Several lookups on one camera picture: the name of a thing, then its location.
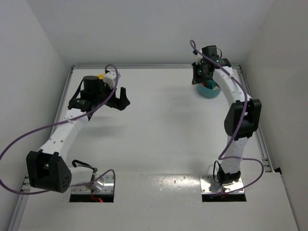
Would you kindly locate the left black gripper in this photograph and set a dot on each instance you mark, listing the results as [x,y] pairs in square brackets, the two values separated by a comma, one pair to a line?
[116,101]

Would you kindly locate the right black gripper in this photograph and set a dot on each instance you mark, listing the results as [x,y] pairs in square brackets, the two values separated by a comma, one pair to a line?
[197,75]

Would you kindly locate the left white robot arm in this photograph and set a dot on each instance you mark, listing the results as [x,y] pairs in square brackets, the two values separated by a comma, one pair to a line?
[47,169]

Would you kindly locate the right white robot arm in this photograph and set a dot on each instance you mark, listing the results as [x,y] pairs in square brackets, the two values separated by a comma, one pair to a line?
[243,116]

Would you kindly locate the teal divided round container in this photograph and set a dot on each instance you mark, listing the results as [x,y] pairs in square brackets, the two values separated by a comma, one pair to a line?
[212,89]

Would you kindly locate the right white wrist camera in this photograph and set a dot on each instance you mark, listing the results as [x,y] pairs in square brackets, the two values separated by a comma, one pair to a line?
[198,59]

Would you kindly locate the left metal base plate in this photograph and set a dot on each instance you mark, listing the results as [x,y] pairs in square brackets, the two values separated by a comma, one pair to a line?
[104,186]

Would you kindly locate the metal base plate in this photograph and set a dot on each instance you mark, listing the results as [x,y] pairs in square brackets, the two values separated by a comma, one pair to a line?
[104,186]
[209,186]

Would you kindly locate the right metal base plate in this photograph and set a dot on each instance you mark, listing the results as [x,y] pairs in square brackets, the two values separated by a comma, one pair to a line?
[209,186]

